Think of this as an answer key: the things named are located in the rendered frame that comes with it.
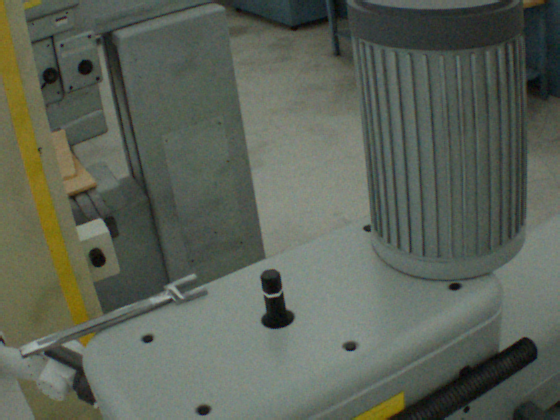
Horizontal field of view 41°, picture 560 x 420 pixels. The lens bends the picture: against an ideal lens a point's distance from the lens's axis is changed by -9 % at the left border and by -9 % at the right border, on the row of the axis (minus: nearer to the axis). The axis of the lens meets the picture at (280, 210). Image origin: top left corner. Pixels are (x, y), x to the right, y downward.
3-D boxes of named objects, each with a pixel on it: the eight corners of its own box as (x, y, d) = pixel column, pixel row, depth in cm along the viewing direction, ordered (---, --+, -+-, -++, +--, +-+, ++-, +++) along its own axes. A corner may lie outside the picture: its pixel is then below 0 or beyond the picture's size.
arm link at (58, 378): (86, 418, 145) (37, 394, 146) (108, 379, 152) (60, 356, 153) (83, 391, 137) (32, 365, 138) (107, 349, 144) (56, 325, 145)
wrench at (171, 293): (24, 364, 85) (22, 359, 85) (18, 346, 88) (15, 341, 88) (208, 293, 94) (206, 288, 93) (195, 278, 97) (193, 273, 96)
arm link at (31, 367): (76, 391, 145) (32, 387, 151) (94, 359, 151) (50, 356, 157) (58, 370, 141) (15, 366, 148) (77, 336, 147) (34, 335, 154)
